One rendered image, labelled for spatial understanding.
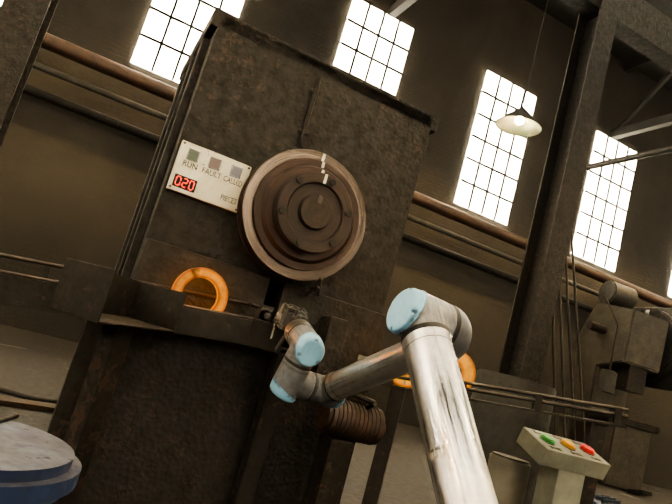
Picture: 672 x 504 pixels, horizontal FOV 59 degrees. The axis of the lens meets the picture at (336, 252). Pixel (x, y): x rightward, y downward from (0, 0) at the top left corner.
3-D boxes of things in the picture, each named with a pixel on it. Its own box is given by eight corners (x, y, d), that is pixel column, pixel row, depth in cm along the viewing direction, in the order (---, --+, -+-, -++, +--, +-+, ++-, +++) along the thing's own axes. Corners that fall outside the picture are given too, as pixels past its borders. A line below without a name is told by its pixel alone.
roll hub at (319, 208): (262, 238, 202) (285, 161, 206) (334, 263, 212) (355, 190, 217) (267, 237, 197) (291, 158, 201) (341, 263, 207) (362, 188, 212)
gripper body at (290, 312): (304, 307, 203) (313, 320, 192) (294, 330, 204) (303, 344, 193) (283, 301, 200) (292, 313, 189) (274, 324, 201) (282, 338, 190)
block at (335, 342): (302, 377, 220) (320, 314, 224) (321, 382, 223) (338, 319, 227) (313, 381, 210) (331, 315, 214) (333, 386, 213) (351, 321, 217)
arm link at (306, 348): (289, 363, 174) (305, 333, 173) (280, 346, 186) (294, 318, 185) (317, 373, 178) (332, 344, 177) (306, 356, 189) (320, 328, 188)
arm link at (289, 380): (304, 409, 181) (322, 373, 180) (271, 399, 176) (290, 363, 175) (293, 394, 190) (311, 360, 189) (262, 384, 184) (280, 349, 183)
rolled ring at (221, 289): (160, 305, 193) (159, 304, 196) (209, 334, 199) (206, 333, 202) (192, 256, 197) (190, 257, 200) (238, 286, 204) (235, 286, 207)
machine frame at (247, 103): (43, 443, 249) (176, 64, 279) (279, 486, 290) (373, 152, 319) (35, 501, 182) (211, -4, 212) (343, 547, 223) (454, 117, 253)
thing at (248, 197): (220, 257, 206) (259, 132, 214) (339, 296, 224) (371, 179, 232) (224, 256, 200) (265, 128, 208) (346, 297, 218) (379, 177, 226)
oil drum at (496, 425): (433, 479, 450) (461, 362, 465) (494, 492, 472) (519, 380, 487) (484, 506, 396) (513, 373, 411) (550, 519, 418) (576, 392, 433)
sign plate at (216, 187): (165, 188, 208) (182, 140, 211) (235, 213, 218) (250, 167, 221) (166, 187, 206) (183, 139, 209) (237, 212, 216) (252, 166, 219)
